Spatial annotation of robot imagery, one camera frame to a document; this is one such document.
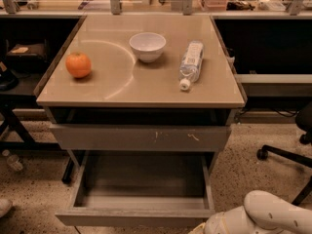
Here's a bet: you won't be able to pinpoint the grey drawer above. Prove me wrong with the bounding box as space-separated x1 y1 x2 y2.
56 151 218 227
50 124 231 152

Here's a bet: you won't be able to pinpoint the clear plastic water bottle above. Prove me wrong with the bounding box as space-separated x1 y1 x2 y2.
179 41 204 91

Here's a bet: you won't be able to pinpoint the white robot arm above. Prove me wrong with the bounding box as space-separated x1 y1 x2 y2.
188 190 312 234

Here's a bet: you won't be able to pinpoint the plastic bottle on floor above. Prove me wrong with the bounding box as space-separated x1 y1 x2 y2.
2 149 23 172

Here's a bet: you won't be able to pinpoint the white shoe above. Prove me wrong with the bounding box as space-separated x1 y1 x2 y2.
0 198 13 217

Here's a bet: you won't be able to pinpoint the grey drawer cabinet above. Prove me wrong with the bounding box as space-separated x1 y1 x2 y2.
33 14 248 184

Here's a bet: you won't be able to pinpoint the black bag on shelf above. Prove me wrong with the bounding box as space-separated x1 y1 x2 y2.
4 42 49 73

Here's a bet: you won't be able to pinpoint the white bowl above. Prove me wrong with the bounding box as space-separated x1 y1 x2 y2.
129 32 167 63

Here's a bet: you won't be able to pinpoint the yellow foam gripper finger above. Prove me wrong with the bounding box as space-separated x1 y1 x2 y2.
188 223 205 234

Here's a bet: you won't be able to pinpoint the orange fruit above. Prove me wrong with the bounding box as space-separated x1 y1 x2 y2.
65 52 92 79

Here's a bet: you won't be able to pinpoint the black table frame legs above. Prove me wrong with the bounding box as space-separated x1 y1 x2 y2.
0 100 76 184

